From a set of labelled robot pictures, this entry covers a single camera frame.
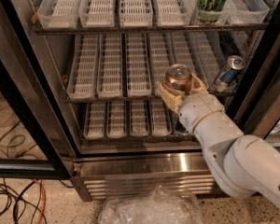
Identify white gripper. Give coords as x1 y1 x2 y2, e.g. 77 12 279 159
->
158 73 224 134

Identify orange soda can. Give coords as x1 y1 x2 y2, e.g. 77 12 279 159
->
165 63 191 91

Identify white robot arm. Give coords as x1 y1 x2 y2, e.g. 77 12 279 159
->
159 73 280 209

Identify blue can bottom shelf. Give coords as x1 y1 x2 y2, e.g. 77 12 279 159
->
175 121 188 133

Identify blue can shelf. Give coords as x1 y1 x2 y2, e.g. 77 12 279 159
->
175 121 188 133
214 55 245 87

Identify blue can middle shelf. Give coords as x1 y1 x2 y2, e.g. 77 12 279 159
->
214 55 245 87

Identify right fridge glass door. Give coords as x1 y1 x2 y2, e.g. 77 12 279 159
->
227 16 280 147

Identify green tall can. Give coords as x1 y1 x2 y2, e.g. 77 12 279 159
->
196 0 226 23

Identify steel fridge bottom grille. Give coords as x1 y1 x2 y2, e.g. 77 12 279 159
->
71 152 222 202

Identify black fridge door left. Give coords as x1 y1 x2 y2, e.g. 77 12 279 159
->
0 0 79 179

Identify clear plastic bag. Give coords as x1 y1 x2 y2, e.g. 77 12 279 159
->
98 185 203 224

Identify bottom wire shelf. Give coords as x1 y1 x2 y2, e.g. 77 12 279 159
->
83 98 196 142

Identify wire shelf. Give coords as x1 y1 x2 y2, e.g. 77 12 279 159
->
33 0 280 35
83 98 196 142
67 32 245 102

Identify middle wire shelf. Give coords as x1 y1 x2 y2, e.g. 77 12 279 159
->
67 32 245 102

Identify top wire shelf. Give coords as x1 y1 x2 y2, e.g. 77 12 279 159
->
33 0 280 35

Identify orange cable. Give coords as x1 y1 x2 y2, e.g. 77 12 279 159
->
31 179 48 224

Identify black cable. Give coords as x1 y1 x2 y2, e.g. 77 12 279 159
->
0 178 48 224

